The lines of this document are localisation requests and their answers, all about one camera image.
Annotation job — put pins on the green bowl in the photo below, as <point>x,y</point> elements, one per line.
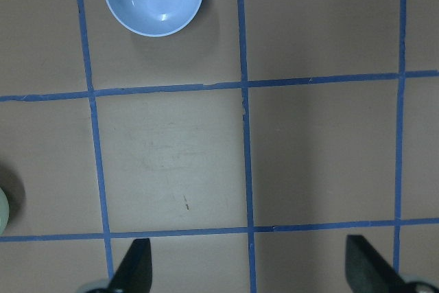
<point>4,211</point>

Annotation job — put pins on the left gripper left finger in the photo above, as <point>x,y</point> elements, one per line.
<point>134,273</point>

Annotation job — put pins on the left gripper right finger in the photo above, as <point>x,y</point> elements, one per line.
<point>367,271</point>

